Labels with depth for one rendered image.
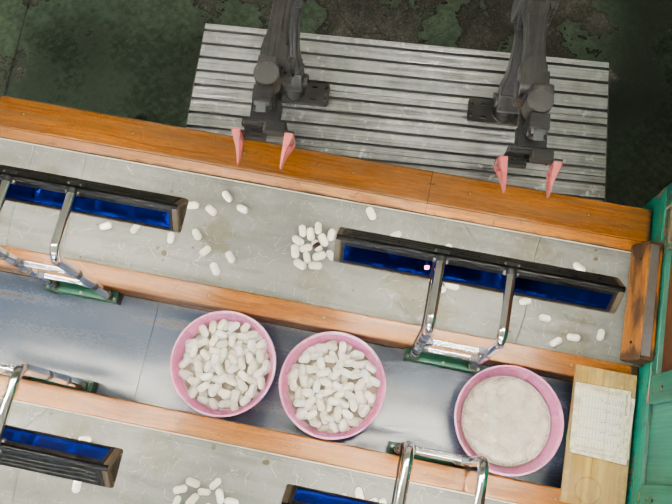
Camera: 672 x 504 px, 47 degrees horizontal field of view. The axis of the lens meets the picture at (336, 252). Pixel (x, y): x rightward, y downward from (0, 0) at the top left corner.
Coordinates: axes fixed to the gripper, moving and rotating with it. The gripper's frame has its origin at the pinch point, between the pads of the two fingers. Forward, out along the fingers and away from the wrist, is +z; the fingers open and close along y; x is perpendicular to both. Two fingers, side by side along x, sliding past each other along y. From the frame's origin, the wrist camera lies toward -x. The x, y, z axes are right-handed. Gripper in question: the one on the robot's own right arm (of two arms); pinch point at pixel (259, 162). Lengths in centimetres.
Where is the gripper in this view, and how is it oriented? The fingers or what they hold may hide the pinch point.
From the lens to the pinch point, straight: 175.2
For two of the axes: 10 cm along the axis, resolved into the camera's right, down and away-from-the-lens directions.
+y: 9.9, 1.1, -0.5
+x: 0.2, 2.5, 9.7
